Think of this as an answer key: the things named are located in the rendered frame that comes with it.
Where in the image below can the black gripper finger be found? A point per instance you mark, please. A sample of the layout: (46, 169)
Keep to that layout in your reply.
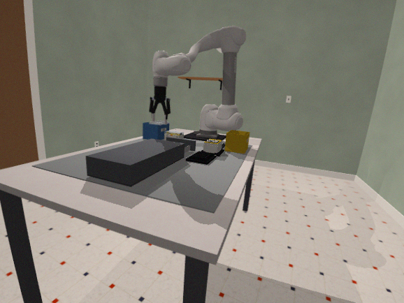
(154, 108)
(166, 111)

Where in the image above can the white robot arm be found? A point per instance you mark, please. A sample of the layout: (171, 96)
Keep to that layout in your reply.
(227, 116)

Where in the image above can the grey bench mat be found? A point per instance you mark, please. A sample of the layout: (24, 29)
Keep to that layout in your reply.
(185, 183)

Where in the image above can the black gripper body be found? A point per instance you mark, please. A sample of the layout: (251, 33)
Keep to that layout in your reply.
(161, 91)

